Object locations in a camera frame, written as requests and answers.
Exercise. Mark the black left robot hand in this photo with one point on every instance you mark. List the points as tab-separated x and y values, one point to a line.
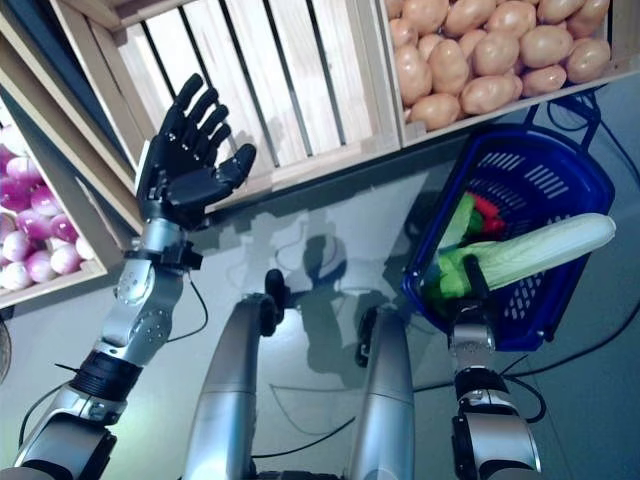
185	170

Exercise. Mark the purple white turnip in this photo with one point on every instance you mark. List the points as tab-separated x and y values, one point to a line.
85	247
15	192
45	200
35	225
40	265
62	227
65	259
17	245
20	170
15	276

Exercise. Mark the wooden slat crate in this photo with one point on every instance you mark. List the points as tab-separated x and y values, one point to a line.
500	125
325	75
50	287

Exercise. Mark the wooden display shelf dark panels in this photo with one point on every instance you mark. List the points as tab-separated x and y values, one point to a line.
65	122

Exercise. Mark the pale green napa cabbage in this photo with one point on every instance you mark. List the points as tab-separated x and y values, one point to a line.
445	280
550	240
462	215

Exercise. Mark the red bell pepper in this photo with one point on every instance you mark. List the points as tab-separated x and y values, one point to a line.
487	210

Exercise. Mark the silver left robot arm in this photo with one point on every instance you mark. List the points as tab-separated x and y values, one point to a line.
145	320

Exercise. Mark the brown potato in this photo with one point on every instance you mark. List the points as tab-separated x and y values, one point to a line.
467	17
435	109
450	65
546	46
496	52
425	12
545	80
589	60
402	32
592	17
490	94
560	7
412	72
510	17

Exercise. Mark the blue plastic shopping basket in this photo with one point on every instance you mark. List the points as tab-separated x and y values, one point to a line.
520	336

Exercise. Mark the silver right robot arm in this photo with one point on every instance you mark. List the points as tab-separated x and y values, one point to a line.
492	440

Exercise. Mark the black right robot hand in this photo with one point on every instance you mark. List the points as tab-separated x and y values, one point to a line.
475	277

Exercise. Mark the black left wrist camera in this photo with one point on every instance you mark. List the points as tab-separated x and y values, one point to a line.
180	256

